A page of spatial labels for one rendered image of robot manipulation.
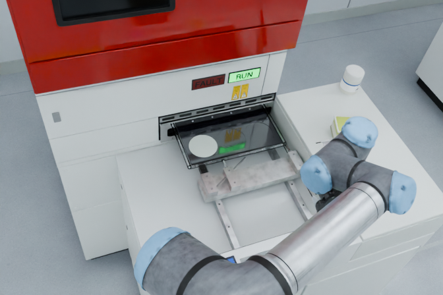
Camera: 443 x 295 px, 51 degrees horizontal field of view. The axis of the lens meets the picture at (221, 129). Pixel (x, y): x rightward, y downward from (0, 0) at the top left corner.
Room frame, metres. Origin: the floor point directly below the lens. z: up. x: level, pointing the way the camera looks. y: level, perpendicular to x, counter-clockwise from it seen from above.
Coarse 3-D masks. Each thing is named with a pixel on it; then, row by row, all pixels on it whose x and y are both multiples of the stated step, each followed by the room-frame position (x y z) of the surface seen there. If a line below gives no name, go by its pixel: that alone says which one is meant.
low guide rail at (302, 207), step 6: (270, 150) 1.08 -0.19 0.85; (270, 156) 1.07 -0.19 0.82; (276, 156) 1.05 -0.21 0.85; (288, 180) 0.95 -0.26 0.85; (288, 186) 0.94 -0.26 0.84; (294, 186) 0.93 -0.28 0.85; (294, 192) 0.91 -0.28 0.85; (294, 198) 0.89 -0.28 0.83; (300, 198) 0.89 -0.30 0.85; (300, 204) 0.86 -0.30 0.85; (300, 210) 0.85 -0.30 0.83; (306, 210) 0.84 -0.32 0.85; (306, 216) 0.82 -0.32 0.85
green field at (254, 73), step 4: (240, 72) 1.18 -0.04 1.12; (244, 72) 1.18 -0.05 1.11; (248, 72) 1.19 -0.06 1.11; (252, 72) 1.20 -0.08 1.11; (256, 72) 1.21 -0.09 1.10; (232, 76) 1.17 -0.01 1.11; (236, 76) 1.17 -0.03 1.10; (240, 76) 1.18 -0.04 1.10; (244, 76) 1.19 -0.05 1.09; (248, 76) 1.19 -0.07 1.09; (252, 76) 1.20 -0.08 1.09; (256, 76) 1.21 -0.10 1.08; (232, 80) 1.17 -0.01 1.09; (236, 80) 1.17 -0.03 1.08
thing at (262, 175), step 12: (252, 168) 0.96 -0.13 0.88; (264, 168) 0.97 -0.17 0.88; (276, 168) 0.98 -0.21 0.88; (288, 168) 0.98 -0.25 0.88; (216, 180) 0.89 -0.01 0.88; (240, 180) 0.90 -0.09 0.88; (252, 180) 0.91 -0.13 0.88; (264, 180) 0.92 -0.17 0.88; (276, 180) 0.93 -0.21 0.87; (204, 192) 0.84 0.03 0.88; (228, 192) 0.85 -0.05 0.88; (240, 192) 0.87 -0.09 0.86
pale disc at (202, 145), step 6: (192, 138) 1.04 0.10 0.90; (198, 138) 1.05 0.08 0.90; (204, 138) 1.05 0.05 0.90; (210, 138) 1.05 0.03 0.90; (192, 144) 1.02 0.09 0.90; (198, 144) 1.02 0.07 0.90; (204, 144) 1.02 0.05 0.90; (210, 144) 1.03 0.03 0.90; (216, 144) 1.03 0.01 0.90; (192, 150) 0.99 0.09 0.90; (198, 150) 0.99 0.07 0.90; (204, 150) 1.00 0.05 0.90; (210, 150) 1.00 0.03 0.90; (216, 150) 1.00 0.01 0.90; (198, 156) 0.97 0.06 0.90; (204, 156) 0.97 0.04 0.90
